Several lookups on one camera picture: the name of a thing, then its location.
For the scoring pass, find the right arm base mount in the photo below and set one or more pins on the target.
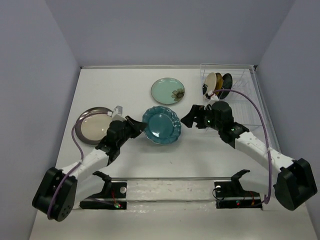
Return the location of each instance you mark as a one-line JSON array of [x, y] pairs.
[[231, 195]]

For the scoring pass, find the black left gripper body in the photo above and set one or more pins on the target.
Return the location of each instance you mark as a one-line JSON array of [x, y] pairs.
[[127, 134]]

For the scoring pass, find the black round plate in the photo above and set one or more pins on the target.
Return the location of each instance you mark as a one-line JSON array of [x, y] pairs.
[[227, 85]]

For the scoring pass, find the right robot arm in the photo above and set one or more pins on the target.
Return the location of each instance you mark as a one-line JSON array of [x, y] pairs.
[[290, 181]]

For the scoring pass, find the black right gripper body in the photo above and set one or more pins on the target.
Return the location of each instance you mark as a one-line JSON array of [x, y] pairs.
[[210, 122]]

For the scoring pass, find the cream plate with black spot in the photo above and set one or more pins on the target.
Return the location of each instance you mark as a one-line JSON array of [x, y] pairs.
[[209, 85]]

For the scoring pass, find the amber patterned plate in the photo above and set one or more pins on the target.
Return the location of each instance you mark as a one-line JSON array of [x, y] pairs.
[[219, 84]]

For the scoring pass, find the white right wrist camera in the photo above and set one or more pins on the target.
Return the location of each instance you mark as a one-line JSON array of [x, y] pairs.
[[209, 99]]

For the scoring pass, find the teal scalloped plate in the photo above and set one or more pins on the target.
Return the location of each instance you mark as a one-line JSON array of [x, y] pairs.
[[163, 125]]

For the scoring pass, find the light green flower plate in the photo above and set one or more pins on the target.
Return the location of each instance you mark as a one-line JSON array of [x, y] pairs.
[[167, 91]]

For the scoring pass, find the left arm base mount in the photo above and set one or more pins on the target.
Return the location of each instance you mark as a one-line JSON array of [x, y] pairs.
[[112, 195]]

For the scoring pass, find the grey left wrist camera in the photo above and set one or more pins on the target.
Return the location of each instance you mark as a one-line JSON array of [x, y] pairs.
[[116, 114]]

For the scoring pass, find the clear wire dish rack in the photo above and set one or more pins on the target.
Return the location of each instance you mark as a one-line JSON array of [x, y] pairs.
[[243, 81]]

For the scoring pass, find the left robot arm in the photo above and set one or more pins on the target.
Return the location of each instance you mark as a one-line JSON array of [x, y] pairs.
[[57, 192]]

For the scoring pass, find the grey brown rimmed plate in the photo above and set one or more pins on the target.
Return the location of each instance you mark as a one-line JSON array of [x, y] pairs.
[[91, 126]]

